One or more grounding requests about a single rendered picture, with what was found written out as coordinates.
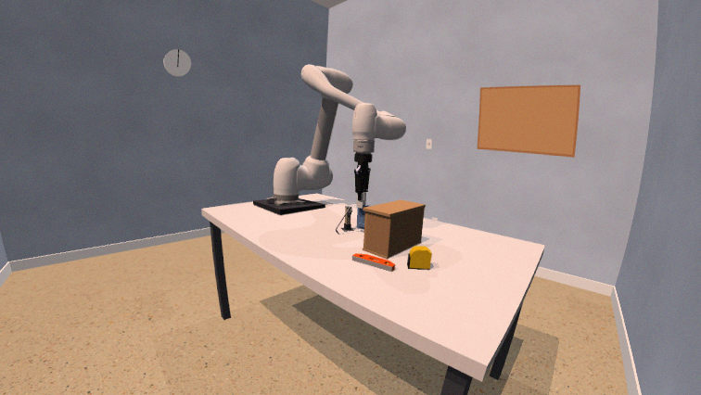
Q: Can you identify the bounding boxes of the red spirit level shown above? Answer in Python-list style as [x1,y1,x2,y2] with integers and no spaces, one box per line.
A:
[352,254,395,272]

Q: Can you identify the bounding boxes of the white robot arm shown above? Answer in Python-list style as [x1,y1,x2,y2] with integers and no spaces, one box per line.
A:
[267,65,406,206]

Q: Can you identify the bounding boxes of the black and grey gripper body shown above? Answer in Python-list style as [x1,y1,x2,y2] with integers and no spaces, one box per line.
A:
[354,153,372,175]

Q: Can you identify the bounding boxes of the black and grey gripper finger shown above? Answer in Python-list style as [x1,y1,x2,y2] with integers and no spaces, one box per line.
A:
[354,165,366,209]
[363,167,371,205]

